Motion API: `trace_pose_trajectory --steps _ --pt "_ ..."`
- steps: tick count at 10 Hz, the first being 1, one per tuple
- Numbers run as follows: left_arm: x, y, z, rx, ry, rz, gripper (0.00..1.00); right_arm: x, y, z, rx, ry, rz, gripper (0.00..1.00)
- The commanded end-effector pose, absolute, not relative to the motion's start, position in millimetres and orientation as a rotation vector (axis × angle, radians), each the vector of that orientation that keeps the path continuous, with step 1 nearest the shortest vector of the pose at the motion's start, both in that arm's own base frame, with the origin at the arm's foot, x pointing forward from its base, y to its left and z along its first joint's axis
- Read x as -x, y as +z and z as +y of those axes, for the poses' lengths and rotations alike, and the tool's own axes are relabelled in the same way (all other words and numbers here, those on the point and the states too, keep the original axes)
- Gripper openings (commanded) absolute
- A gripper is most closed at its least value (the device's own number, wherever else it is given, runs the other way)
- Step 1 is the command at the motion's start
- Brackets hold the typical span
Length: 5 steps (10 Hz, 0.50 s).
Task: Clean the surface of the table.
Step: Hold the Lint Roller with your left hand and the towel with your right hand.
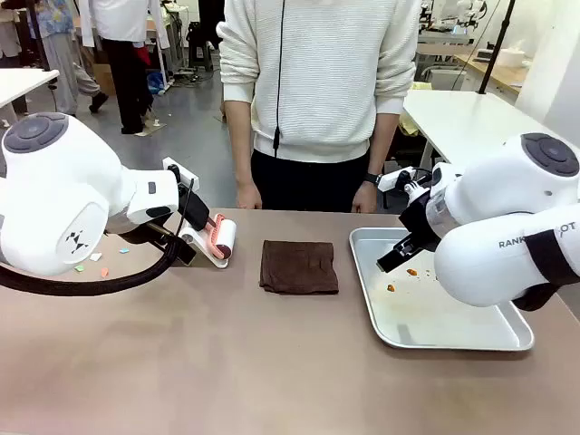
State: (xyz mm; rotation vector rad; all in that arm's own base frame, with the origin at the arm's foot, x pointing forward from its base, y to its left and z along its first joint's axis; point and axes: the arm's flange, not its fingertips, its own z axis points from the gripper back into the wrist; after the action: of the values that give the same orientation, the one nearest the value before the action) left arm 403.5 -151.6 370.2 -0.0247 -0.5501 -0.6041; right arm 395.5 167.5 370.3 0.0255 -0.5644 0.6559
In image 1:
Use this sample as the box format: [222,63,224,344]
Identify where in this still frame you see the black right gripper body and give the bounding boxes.
[398,191,443,251]

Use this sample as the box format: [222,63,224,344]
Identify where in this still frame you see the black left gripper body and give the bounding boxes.
[178,183,212,232]

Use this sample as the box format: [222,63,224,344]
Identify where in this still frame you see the pink handled white lint roller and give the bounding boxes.
[206,211,238,263]

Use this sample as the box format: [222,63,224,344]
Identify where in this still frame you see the brown cloth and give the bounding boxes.
[258,239,341,296]

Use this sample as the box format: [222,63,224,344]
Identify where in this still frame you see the person's left forearm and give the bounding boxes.
[362,110,405,177]

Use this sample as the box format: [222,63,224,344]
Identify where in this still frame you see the person's right forearm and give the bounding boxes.
[223,99,257,188]

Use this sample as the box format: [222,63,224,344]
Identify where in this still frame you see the person's right hand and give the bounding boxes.
[236,180,264,210]

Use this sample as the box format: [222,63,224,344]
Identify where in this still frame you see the person's left hand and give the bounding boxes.
[352,181,380,214]

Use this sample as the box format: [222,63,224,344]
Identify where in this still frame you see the white folding stand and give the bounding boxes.
[176,225,232,271]

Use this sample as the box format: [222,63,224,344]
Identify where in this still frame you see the silver metal tray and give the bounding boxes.
[348,227,536,352]

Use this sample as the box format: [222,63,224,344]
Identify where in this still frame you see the large white table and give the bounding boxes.
[401,88,568,168]

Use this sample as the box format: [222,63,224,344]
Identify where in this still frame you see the blue plastic bag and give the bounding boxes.
[146,71,168,97]

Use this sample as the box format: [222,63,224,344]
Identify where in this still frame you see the bystander white shirt black trousers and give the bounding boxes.
[89,0,171,136]

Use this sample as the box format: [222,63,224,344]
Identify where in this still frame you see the black stool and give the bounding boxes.
[187,19,216,73]

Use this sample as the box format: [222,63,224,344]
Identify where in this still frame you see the wooden workbench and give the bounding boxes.
[451,52,529,97]

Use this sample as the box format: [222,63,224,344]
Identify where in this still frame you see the white knit sweater torso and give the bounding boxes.
[216,0,422,163]

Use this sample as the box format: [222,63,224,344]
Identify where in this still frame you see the white box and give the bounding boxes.
[498,39,527,70]

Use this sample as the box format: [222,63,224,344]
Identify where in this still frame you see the black tripod pole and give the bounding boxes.
[478,0,518,95]

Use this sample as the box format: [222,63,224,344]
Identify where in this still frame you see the bystander in blue floral top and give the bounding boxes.
[26,0,111,115]

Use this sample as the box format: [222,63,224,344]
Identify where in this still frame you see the white table with rounded corner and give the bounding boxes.
[0,68,62,111]

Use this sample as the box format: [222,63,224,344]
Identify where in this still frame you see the bystander in beige top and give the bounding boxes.
[0,0,31,117]

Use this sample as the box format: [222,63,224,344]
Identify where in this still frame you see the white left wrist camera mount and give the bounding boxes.
[161,156,199,188]

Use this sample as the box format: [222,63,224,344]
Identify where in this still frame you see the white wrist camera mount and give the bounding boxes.
[377,166,431,201]
[161,156,199,188]

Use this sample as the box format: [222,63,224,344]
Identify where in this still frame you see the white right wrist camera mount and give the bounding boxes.
[377,166,431,201]

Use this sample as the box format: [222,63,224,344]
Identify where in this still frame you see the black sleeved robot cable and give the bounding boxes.
[0,179,200,298]

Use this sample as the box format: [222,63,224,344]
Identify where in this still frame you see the thin black cord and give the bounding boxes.
[273,0,288,158]

